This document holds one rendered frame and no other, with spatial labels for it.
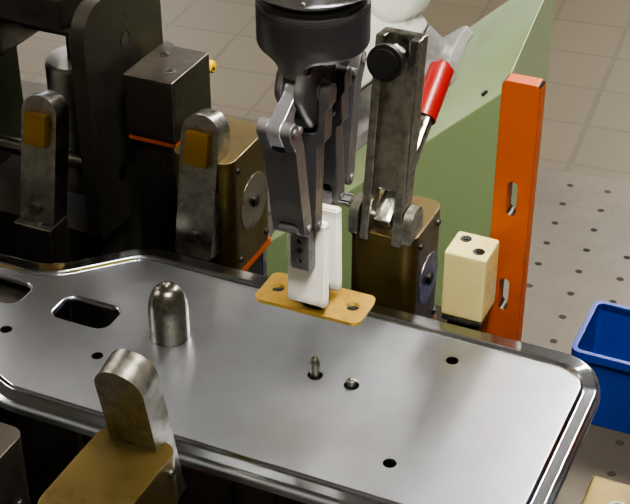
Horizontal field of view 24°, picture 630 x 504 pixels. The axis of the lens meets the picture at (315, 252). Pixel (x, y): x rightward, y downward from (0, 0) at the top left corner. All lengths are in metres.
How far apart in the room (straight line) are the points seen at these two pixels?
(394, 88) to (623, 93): 2.68
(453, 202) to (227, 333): 0.53
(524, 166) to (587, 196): 0.82
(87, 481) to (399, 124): 0.39
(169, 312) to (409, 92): 0.25
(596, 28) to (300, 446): 3.18
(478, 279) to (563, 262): 0.67
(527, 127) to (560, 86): 2.70
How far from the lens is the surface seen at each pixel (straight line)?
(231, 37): 4.03
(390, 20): 1.76
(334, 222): 1.04
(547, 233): 1.86
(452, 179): 1.62
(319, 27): 0.92
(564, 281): 1.77
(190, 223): 1.27
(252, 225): 1.31
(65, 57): 1.36
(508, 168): 1.13
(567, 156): 3.48
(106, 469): 0.97
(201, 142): 1.24
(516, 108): 1.11
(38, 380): 1.13
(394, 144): 1.16
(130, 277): 1.23
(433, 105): 1.22
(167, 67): 1.30
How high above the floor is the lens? 1.68
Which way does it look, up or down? 33 degrees down
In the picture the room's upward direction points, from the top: straight up
